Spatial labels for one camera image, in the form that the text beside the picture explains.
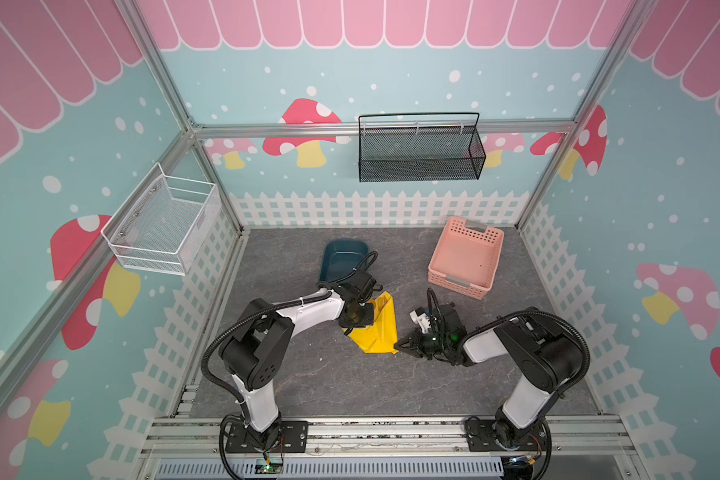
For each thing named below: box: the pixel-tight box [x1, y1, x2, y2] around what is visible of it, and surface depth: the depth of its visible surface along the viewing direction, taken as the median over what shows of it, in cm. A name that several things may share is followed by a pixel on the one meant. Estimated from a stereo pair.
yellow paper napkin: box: [346, 291, 398, 354], surface depth 93 cm
